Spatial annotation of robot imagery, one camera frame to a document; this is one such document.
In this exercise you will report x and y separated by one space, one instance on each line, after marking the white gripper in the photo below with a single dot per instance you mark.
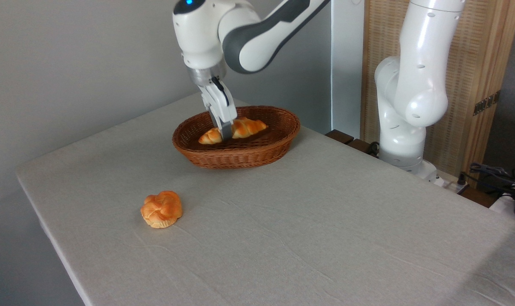
218 104

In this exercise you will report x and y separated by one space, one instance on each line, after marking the long braided bread roll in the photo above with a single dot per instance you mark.
246 126

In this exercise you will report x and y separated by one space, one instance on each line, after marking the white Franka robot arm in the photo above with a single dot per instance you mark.
421 63

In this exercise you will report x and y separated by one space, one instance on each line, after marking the round knotted bread bun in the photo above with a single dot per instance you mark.
161 209

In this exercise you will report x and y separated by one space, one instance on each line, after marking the brown wicker oval basket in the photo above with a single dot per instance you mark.
248 156

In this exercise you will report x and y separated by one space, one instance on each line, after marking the light grey tablecloth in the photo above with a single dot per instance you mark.
283 229

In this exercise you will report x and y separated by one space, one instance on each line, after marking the metal screen hinge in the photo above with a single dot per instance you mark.
487 103

